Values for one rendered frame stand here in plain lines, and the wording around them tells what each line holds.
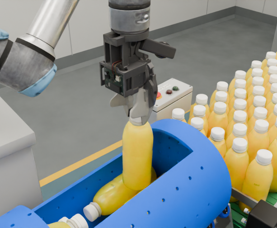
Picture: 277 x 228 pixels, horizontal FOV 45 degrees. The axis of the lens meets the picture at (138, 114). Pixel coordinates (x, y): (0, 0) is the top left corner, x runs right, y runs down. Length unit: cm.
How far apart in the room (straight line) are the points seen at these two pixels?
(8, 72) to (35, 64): 7
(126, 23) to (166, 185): 32
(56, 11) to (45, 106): 236
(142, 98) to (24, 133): 40
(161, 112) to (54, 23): 46
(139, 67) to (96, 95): 276
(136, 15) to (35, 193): 69
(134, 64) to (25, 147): 46
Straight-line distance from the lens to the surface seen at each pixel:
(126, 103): 74
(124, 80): 62
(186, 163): 73
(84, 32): 395
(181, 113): 108
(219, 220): 101
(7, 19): 353
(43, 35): 97
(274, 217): 97
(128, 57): 64
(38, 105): 333
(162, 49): 69
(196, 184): 74
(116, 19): 61
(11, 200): 109
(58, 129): 296
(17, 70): 94
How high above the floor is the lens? 170
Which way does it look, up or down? 34 degrees down
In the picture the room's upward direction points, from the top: straight up
